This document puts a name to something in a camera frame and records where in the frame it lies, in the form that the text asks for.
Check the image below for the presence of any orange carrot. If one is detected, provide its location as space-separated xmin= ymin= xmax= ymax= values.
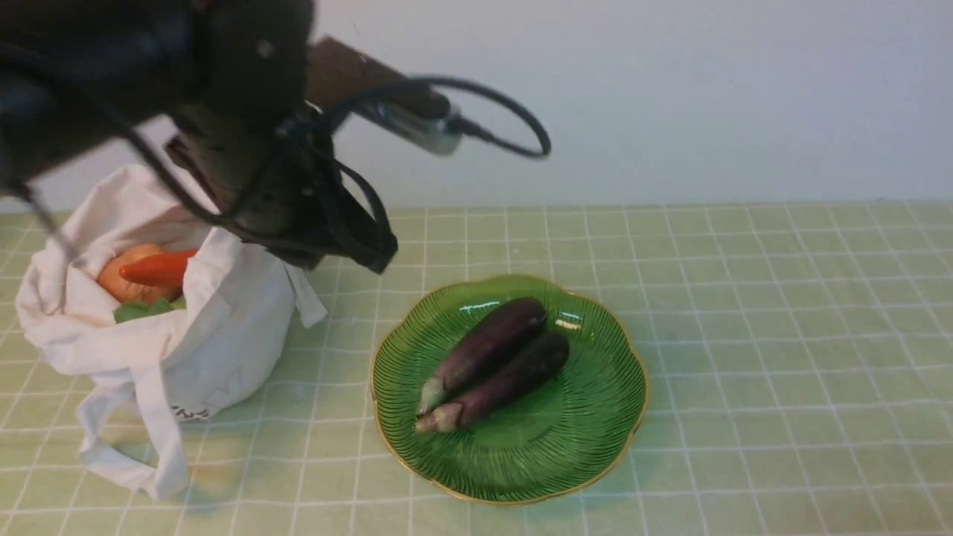
xmin=119 ymin=248 xmax=200 ymax=288

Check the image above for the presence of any green glass plate gold rim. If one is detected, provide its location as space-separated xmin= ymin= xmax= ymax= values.
xmin=369 ymin=275 xmax=651 ymax=505

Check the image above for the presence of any upper purple eggplant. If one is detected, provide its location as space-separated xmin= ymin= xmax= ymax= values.
xmin=416 ymin=296 xmax=548 ymax=417

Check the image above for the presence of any green checkered tablecloth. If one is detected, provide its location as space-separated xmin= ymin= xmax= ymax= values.
xmin=1 ymin=203 xmax=952 ymax=535

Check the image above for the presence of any lower purple eggplant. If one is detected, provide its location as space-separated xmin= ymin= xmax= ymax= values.
xmin=414 ymin=331 xmax=570 ymax=434

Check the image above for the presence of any green leafy vegetable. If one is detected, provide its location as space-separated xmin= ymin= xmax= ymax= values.
xmin=112 ymin=296 xmax=186 ymax=325

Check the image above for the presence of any purple eggplant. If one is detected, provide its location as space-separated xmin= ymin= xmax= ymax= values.
xmin=414 ymin=331 xmax=570 ymax=434
xmin=416 ymin=296 xmax=548 ymax=417

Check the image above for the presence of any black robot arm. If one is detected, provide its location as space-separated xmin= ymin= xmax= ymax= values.
xmin=2 ymin=1 xmax=398 ymax=275

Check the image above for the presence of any black cable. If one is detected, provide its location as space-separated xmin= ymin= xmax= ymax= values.
xmin=0 ymin=41 xmax=552 ymax=254

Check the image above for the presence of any wrist camera with brown mount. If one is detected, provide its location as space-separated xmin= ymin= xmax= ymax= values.
xmin=307 ymin=37 xmax=462 ymax=156

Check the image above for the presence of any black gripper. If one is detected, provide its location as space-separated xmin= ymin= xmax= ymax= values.
xmin=165 ymin=104 xmax=398 ymax=275

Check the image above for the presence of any white cloth bag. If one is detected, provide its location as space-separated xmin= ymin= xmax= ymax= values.
xmin=15 ymin=165 xmax=327 ymax=501

